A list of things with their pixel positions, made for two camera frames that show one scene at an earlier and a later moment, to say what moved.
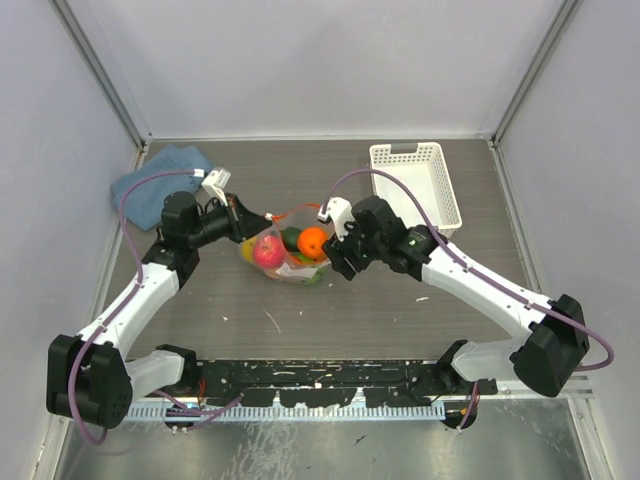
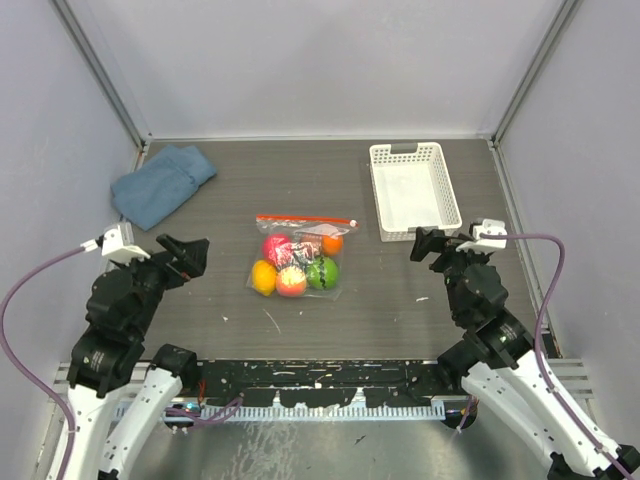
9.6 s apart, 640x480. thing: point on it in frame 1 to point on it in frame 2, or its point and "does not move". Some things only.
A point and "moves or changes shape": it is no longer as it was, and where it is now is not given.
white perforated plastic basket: [426, 175] does not move
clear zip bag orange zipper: [290, 246] moves or changes shape
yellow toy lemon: [248, 250] to [264, 275]
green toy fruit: [320, 272] to [322, 273]
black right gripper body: [357, 249] to [453, 261]
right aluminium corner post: [527, 82] does not move
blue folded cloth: [145, 203] does not move
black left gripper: [243, 223] to [192, 252]
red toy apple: [269, 252] moves or changes shape
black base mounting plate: [332, 383] does not move
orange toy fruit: [311, 240] moves or changes shape
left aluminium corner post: [138, 131] does not move
